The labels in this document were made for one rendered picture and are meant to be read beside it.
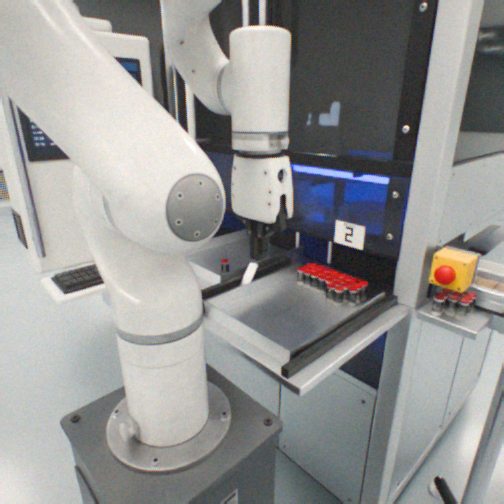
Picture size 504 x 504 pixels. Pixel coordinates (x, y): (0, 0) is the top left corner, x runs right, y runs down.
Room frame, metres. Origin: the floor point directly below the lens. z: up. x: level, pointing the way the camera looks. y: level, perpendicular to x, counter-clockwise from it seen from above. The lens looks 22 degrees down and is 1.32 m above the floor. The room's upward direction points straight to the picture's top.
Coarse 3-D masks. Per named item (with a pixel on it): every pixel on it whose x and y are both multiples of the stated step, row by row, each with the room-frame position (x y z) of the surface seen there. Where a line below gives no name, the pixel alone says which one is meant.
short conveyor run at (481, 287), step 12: (480, 264) 0.85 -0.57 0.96; (492, 264) 0.84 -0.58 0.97; (480, 276) 0.79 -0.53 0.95; (492, 276) 0.78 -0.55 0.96; (444, 288) 0.82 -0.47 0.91; (468, 288) 0.79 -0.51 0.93; (480, 288) 0.77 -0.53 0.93; (492, 288) 0.78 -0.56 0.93; (480, 300) 0.77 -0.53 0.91; (492, 300) 0.75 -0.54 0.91; (492, 312) 0.74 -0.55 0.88; (492, 324) 0.74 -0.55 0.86
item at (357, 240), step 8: (336, 224) 0.93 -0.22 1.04; (344, 224) 0.92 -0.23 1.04; (352, 224) 0.90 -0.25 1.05; (336, 232) 0.93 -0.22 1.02; (344, 232) 0.92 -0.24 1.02; (360, 232) 0.88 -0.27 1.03; (336, 240) 0.93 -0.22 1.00; (344, 240) 0.91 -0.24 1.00; (352, 240) 0.90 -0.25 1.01; (360, 240) 0.88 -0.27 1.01; (360, 248) 0.88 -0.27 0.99
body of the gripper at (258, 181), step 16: (240, 160) 0.58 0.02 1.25; (256, 160) 0.55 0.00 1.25; (272, 160) 0.54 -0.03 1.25; (288, 160) 0.56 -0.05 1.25; (240, 176) 0.58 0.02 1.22; (256, 176) 0.55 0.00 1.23; (272, 176) 0.54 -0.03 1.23; (288, 176) 0.56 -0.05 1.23; (240, 192) 0.58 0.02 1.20; (256, 192) 0.56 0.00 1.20; (272, 192) 0.54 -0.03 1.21; (288, 192) 0.56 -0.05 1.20; (240, 208) 0.59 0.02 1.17; (256, 208) 0.56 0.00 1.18; (272, 208) 0.54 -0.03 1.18; (288, 208) 0.56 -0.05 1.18
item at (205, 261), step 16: (224, 240) 1.22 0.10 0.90; (240, 240) 1.26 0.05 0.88; (192, 256) 1.10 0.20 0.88; (208, 256) 1.10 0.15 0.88; (224, 256) 1.10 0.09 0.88; (240, 256) 1.10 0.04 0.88; (272, 256) 1.02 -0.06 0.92; (288, 256) 1.06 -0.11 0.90; (208, 272) 0.92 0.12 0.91; (240, 272) 0.93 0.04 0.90
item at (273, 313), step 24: (240, 288) 0.81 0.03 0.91; (264, 288) 0.87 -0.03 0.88; (288, 288) 0.87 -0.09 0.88; (216, 312) 0.71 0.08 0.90; (240, 312) 0.75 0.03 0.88; (264, 312) 0.75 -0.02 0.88; (288, 312) 0.75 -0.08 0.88; (312, 312) 0.75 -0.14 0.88; (336, 312) 0.75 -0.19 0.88; (360, 312) 0.72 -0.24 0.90; (240, 336) 0.65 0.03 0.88; (264, 336) 0.60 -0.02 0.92; (288, 336) 0.65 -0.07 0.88; (312, 336) 0.60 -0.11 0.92; (288, 360) 0.56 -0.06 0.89
